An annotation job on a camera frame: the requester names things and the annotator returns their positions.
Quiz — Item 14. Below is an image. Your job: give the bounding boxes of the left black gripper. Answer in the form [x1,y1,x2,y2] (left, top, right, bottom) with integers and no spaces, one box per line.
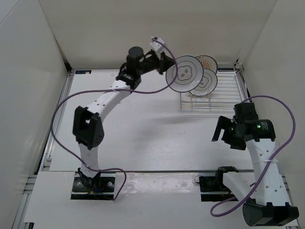
[137,51,176,76]

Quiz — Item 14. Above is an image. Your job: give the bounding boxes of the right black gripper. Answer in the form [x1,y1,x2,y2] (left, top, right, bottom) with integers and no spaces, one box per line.
[211,116,246,150]

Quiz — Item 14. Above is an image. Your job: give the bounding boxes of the blue flower plate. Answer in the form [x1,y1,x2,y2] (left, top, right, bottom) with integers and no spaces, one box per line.
[189,69,218,97]
[165,55,204,93]

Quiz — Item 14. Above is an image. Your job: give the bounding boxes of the orange sunburst plate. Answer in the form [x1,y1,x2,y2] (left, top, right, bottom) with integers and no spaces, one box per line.
[196,55,218,73]

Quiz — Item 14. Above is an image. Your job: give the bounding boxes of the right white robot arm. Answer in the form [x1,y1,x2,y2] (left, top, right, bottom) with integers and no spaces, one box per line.
[212,103,299,227]

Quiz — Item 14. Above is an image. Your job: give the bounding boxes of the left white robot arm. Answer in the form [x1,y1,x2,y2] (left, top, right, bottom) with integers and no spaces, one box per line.
[72,46,175,191]

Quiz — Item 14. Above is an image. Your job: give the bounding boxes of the blue label sticker right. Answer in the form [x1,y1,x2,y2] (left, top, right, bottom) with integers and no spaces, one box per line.
[218,68,235,71]

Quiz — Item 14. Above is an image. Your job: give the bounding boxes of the blue label sticker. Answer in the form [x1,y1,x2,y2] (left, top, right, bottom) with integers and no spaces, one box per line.
[75,70,92,74]
[218,68,235,71]

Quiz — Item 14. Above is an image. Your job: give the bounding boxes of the blue label sticker left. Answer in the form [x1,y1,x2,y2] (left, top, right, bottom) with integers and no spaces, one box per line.
[75,70,92,74]

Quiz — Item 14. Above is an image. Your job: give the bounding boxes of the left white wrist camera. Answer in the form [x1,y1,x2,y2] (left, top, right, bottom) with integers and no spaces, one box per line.
[150,37,165,54]

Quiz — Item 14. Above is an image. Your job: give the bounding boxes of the wire dish rack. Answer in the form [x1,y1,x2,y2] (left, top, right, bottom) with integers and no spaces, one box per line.
[180,62,246,117]

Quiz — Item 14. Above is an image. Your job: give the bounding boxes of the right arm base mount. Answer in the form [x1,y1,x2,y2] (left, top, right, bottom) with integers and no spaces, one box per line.
[193,175,237,202]

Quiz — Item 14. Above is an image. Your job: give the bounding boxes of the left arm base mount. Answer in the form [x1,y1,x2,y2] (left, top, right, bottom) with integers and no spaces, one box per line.
[70,173,116,200]

